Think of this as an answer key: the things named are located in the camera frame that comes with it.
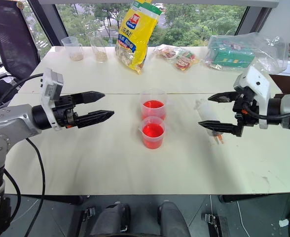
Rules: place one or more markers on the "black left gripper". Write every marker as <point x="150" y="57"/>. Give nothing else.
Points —
<point x="64" y="111"/>

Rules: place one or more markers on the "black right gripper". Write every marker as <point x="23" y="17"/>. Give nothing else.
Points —
<point x="248" y="97"/>

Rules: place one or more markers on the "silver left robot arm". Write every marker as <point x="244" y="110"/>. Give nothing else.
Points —
<point x="9" y="123"/>

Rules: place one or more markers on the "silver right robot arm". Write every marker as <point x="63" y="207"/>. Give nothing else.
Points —
<point x="286" y="108"/>

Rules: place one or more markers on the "clear plastic syringe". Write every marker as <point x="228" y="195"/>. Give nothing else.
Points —
<point x="207" y="113"/>

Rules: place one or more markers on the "clear glass with grains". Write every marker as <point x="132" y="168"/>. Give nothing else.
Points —
<point x="99" y="50"/>

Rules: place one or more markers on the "large clear cup red liquid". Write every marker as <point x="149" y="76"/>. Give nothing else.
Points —
<point x="153" y="105"/>

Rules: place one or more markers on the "small clear cup red liquid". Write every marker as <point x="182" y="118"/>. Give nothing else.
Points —
<point x="153" y="134"/>

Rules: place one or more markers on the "green box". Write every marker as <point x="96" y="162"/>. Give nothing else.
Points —
<point x="233" y="58"/>

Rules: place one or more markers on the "clear bag of snack packets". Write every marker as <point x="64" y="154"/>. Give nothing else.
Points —
<point x="179" y="58"/>

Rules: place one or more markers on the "brown wooden desk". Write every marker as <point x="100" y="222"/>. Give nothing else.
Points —
<point x="286" y="84"/>

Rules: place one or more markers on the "clear crumpled plastic bag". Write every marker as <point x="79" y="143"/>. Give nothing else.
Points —
<point x="270" y="53"/>

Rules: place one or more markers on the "yellow snack bag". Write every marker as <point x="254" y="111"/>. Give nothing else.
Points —
<point x="136" y="32"/>

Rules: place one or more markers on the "black table foot bar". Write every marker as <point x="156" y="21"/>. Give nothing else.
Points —
<point x="258" y="198"/>

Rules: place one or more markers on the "black office chair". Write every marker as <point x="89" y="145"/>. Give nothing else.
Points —
<point x="10" y="42"/>

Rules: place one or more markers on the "dark rounded shape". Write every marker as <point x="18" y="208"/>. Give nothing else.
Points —
<point x="110" y="219"/>
<point x="173" y="219"/>

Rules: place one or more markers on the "white paper scrap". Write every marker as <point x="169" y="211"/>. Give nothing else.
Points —
<point x="283" y="222"/>

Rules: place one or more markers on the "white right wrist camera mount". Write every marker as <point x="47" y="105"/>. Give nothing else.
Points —
<point x="257" y="81"/>

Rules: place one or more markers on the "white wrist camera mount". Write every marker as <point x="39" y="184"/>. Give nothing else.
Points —
<point x="50" y="85"/>
<point x="257" y="81"/>

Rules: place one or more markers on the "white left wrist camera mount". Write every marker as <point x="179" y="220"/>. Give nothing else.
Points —
<point x="50" y="85"/>

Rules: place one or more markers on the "black caster with bracket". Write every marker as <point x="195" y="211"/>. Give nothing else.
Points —
<point x="88" y="213"/>
<point x="217" y="224"/>

